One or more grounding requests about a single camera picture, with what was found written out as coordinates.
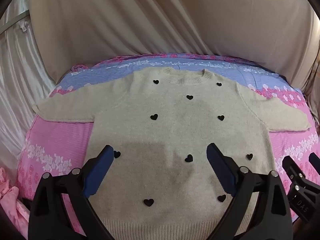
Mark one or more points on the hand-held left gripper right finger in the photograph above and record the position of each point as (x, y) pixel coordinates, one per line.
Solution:
(221, 167)

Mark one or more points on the beige sweater with black hearts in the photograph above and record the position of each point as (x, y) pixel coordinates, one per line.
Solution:
(162, 110)

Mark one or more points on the pink crumpled cloth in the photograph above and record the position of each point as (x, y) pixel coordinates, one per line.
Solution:
(10, 200)

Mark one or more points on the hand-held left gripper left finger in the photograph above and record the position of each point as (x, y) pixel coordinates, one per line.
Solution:
(100, 170)

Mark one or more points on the beige draped curtain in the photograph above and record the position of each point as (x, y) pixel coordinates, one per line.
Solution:
(150, 17)

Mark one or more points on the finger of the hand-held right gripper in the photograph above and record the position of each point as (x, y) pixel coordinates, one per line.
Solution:
(315, 161)
(291, 166)

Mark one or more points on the white satin curtain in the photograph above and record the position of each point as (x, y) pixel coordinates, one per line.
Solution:
(17, 80)

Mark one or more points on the pink and blue floral bedsheet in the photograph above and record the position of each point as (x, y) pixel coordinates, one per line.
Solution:
(62, 135)

